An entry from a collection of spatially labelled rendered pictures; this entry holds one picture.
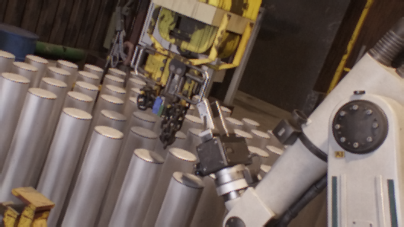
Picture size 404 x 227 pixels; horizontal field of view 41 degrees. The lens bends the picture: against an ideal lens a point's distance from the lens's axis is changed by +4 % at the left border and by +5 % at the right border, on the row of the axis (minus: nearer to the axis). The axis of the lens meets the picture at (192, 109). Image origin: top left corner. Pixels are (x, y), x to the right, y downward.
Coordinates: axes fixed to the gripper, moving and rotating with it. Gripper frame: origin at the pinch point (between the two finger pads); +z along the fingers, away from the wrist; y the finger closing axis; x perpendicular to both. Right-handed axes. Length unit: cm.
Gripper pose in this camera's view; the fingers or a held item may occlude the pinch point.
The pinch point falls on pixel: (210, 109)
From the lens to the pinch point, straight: 238.4
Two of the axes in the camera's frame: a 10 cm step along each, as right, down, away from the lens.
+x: -7.6, 3.8, 5.3
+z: -2.9, -9.2, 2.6
